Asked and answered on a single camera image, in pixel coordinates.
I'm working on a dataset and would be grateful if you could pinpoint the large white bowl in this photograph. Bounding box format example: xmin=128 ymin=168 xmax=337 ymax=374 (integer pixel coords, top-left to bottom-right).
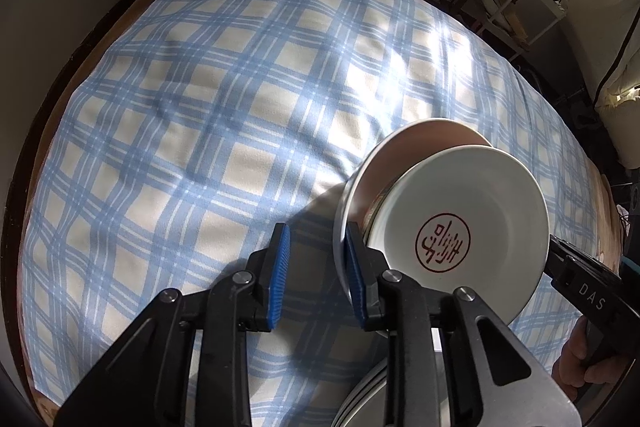
xmin=332 ymin=118 xmax=493 ymax=308

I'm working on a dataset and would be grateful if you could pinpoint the blue plaid cloth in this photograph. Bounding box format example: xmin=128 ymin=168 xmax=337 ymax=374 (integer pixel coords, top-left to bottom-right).
xmin=22 ymin=0 xmax=601 ymax=427

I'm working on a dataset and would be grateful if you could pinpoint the white pillow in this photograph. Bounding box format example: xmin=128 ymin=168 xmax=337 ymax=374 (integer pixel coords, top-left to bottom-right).
xmin=595 ymin=62 xmax=640 ymax=168

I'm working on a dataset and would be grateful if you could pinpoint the red stamped patterned bowl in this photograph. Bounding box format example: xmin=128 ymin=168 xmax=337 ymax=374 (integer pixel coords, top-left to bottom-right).
xmin=367 ymin=144 xmax=552 ymax=325

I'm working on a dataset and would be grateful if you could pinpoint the person's right hand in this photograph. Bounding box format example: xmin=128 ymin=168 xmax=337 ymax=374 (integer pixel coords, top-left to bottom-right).
xmin=552 ymin=321 xmax=622 ymax=391

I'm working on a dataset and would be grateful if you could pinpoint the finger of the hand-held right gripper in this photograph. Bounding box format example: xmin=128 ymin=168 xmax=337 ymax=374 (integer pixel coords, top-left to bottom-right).
xmin=549 ymin=234 xmax=583 ymax=282

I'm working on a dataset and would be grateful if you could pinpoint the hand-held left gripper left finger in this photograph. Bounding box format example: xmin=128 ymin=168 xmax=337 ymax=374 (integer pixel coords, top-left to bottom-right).
xmin=52 ymin=223 xmax=292 ymax=427

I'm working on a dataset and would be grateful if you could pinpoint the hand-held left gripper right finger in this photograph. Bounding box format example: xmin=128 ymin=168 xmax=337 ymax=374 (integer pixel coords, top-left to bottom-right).
xmin=344 ymin=224 xmax=582 ymax=427

